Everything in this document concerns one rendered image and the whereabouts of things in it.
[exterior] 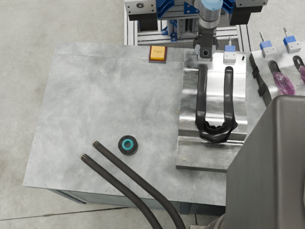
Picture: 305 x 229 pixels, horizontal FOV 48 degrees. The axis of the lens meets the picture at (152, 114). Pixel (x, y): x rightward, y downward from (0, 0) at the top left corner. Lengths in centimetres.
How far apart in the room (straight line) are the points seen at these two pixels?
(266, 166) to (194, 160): 116
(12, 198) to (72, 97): 105
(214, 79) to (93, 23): 152
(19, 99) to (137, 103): 130
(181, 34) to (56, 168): 116
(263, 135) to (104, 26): 257
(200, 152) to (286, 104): 118
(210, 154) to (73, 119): 61
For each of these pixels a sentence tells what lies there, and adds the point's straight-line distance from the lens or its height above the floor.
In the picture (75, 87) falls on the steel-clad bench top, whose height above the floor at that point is 80.
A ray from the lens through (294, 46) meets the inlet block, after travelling 162.
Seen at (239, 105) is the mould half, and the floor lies 90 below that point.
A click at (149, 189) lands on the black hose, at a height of 91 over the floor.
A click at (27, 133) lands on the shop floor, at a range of 251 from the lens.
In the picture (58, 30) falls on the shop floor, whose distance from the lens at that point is 283.
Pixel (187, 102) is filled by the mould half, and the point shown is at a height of 90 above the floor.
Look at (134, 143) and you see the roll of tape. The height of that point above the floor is 84.
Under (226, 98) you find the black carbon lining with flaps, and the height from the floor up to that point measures 88.
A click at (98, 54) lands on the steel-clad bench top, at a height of 80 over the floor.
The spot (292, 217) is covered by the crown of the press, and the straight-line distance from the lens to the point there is 19.
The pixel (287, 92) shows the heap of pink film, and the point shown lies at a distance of 146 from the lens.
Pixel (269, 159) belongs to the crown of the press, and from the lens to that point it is 20.
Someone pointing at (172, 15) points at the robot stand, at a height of 71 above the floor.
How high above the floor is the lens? 218
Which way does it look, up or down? 68 degrees down
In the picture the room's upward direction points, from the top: 10 degrees counter-clockwise
